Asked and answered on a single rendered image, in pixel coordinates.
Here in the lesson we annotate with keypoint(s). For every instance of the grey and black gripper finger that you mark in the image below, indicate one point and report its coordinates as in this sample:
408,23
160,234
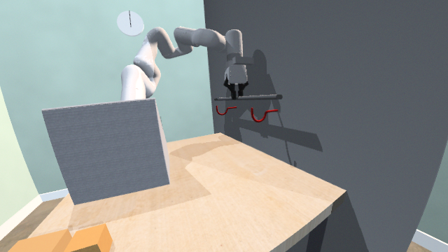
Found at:
241,88
231,87

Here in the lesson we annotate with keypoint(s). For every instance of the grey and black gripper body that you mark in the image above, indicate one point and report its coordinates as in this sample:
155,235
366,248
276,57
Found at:
235,73

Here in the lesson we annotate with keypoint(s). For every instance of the dark grey wall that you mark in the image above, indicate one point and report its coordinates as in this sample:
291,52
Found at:
364,107

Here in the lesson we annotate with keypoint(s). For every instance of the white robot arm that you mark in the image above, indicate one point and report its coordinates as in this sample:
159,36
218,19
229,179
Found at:
140,80

